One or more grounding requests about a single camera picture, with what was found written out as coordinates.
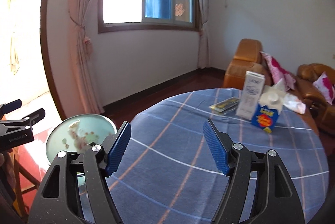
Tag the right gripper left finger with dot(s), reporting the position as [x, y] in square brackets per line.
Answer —
[73, 176]

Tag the blue Look milk carton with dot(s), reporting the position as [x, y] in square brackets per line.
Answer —
[268, 110]

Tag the pink curtain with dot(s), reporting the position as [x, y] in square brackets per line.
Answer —
[81, 48]
[204, 40]

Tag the orange leather armchair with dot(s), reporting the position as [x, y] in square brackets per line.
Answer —
[247, 57]

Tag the left pink curtain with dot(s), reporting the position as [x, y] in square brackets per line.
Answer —
[81, 48]

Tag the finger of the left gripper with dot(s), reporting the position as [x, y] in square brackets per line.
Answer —
[9, 107]
[23, 125]

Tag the green snack packet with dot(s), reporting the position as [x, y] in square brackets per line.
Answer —
[225, 105]

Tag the white tissue paper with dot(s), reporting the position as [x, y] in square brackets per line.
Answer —
[290, 101]

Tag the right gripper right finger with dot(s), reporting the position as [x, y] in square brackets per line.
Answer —
[275, 197]

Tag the wooden stool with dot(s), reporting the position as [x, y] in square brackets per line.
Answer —
[19, 170]

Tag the pink white sofa pillow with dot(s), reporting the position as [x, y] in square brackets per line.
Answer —
[325, 87]

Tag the pink white pillow on armchair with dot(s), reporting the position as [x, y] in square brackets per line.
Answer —
[278, 72]

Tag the brown leather sofa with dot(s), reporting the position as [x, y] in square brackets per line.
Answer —
[321, 110]

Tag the blue plaid tablecloth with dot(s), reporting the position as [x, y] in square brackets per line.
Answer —
[168, 174]

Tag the clear plastic bag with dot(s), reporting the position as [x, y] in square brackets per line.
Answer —
[77, 140]

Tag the white milk carton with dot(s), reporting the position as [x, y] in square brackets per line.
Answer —
[252, 90]

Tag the right pink curtain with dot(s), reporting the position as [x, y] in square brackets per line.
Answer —
[204, 40]

